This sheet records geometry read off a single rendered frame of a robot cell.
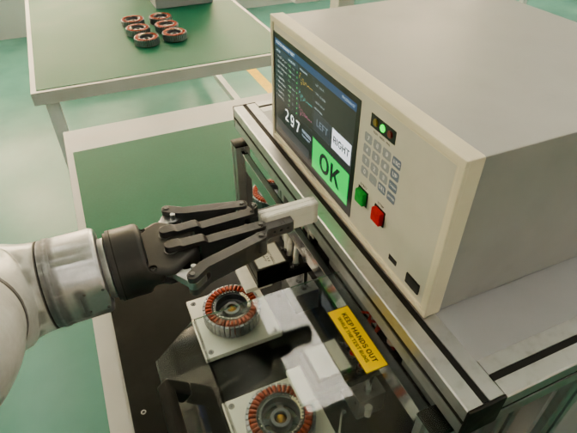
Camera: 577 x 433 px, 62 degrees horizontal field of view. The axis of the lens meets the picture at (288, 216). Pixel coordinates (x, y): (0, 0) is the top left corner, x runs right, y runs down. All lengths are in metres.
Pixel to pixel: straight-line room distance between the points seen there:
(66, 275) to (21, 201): 2.40
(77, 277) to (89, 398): 1.43
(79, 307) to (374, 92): 0.36
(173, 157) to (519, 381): 1.19
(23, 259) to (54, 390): 1.48
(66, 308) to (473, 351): 0.40
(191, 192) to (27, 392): 1.00
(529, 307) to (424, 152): 0.23
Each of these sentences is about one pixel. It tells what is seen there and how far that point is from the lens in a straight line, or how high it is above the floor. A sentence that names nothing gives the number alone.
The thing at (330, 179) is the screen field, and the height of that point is 1.16.
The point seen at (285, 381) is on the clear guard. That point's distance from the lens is 0.55.
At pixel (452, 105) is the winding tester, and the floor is 1.32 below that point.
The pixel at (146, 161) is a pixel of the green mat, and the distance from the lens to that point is 1.51.
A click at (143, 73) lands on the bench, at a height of 0.75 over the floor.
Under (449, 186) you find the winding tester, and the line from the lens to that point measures 0.46.
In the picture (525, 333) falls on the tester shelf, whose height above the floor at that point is 1.11.
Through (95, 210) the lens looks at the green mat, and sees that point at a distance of 1.36.
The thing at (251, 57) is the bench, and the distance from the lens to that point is 2.20.
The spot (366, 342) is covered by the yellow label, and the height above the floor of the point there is 1.07.
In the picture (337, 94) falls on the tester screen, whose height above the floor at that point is 1.28.
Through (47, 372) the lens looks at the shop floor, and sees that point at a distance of 2.02.
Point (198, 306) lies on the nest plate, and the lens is 1.00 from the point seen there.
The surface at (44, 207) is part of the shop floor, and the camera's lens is 2.78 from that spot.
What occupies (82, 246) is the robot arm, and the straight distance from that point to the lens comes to 0.50.
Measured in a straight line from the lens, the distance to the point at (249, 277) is 0.91.
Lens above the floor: 1.54
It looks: 39 degrees down
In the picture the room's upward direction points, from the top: straight up
